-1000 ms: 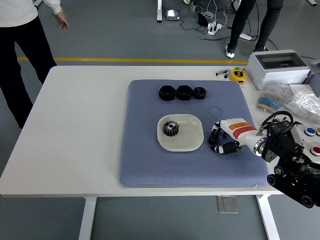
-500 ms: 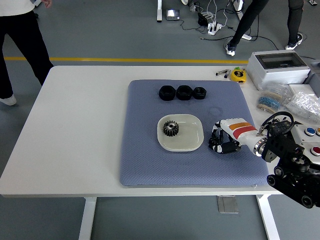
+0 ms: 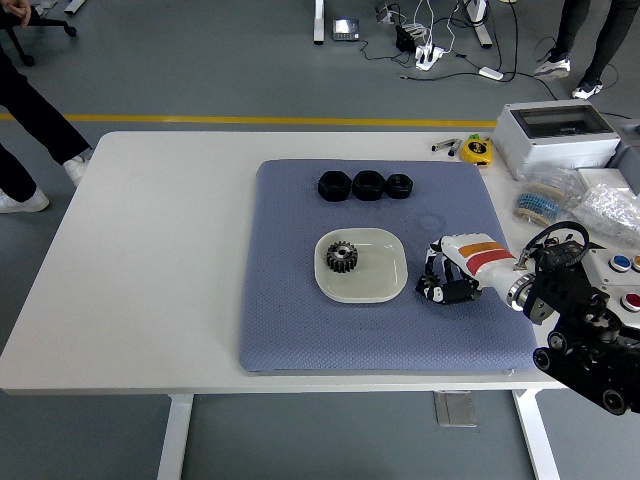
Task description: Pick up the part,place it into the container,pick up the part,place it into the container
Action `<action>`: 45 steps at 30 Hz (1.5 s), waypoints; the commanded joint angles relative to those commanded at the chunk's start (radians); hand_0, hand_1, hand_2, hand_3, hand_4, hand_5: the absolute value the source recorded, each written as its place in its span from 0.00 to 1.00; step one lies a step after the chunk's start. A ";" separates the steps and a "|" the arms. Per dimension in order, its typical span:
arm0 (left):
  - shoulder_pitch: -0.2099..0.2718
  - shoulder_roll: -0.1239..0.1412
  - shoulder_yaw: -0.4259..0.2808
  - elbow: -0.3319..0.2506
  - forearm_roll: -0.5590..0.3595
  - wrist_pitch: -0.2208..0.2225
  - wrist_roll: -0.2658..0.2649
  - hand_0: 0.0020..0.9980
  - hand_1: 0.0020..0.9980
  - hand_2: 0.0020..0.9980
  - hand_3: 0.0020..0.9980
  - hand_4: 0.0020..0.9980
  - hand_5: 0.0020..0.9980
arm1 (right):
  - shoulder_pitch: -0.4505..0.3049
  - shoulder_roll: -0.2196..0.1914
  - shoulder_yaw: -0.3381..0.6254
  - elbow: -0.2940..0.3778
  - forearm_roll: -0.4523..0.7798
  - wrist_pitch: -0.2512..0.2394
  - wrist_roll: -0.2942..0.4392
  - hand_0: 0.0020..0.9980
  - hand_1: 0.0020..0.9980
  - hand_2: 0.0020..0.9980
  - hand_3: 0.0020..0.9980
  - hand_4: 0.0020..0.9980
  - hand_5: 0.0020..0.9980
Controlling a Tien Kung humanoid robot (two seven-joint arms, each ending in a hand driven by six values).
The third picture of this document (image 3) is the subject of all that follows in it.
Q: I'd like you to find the black floor cable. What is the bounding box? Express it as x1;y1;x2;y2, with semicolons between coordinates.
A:
398;69;559;102

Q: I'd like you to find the black office chair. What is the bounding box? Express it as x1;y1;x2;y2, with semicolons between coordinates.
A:
0;4;79;68

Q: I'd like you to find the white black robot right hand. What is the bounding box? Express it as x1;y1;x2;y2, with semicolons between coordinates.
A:
415;232;530;306

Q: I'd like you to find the grey case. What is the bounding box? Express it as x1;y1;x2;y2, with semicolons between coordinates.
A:
605;119;640;196

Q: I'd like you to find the white desk leg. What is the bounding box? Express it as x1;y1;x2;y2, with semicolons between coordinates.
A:
313;0;327;46
462;0;495;49

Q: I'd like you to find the large black gear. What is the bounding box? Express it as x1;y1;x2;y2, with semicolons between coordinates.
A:
325;240;361;275

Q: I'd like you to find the yellow tape measure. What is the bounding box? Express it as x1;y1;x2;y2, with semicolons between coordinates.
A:
458;133;494;166

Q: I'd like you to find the white table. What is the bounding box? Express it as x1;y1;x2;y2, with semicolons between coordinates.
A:
0;130;640;480

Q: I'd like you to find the bubble wrap bag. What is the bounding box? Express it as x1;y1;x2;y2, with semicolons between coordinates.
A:
569;182;640;249

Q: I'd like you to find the clear plastic parts bag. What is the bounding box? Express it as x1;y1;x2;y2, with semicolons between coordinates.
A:
514;162;587;201

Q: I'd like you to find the black power adapter with cord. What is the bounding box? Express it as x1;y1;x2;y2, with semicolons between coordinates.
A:
537;237;590;268

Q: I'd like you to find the large black hex nut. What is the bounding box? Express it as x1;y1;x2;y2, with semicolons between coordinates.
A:
351;169;388;203
317;169;353;203

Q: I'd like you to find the white table leg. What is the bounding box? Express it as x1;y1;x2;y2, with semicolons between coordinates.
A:
157;393;195;480
512;389;561;480

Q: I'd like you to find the white button control box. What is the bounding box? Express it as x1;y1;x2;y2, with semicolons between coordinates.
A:
584;244;640;326

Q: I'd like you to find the small black hex nut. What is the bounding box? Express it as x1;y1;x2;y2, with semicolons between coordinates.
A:
385;172;414;200

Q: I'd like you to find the white power strip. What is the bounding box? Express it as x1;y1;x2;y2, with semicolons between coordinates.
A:
414;43;449;71

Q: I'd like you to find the black charger block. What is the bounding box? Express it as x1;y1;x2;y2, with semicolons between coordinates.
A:
394;24;419;52

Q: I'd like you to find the white square dish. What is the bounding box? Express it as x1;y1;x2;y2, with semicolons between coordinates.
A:
313;227;406;305

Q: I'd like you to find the white flat box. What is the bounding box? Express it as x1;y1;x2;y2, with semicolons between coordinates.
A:
577;168;640;194

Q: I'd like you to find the metal floor plate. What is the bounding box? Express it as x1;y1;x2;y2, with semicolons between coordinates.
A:
433;390;479;428

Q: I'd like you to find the blue-grey textured mat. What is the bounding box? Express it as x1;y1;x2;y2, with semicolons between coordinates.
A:
237;158;542;375

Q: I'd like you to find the grey electrical enclosure box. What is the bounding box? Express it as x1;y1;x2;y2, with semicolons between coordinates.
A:
494;98;623;182

